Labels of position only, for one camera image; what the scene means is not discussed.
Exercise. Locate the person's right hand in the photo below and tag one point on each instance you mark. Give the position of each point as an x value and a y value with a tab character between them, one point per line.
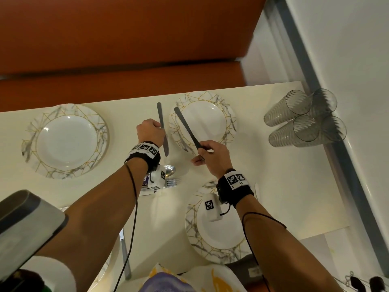
217	158

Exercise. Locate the person's left hand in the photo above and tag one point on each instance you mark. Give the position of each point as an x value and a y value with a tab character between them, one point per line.
149	132

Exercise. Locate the person's right thumb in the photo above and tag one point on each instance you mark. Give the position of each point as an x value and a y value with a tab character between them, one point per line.
197	161

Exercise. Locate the person's left fingers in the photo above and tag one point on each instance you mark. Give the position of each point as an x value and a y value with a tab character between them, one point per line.
156	123

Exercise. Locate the grey table knife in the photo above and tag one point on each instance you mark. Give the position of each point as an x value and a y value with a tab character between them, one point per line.
161	114
125	255
186	127

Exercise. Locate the person's left forearm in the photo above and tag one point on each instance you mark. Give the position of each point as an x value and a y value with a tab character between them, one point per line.
97	221

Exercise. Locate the person's right forearm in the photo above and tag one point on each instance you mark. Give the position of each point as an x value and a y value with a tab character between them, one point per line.
279	249

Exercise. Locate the silver spoon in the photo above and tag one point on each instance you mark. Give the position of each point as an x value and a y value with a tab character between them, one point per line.
170	170

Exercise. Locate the silver fork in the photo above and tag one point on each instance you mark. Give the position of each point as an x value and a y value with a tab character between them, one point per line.
173	182

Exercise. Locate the marble gold-lined plate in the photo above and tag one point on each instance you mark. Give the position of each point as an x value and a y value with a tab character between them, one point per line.
67	142
218	237
209	118
109	264

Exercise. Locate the orange upholstered bench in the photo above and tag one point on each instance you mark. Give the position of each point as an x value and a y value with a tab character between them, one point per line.
121	36

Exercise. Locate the clear ribbed plastic cup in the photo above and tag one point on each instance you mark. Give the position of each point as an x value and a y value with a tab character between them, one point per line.
324	101
284	110
291	135
334	129

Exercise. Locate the dark grey pouch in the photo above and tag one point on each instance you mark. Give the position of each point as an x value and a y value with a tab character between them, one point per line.
243	269

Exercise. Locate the printed yellow purple shirt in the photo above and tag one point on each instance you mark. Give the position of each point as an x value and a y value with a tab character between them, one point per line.
209	279

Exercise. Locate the grey head-mounted device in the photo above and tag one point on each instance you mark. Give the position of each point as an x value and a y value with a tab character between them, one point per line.
27	221

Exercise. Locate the white shirt sleeve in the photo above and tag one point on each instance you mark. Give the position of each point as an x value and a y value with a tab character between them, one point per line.
50	272

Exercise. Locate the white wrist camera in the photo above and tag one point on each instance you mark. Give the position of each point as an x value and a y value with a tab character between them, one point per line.
211	208
158	179

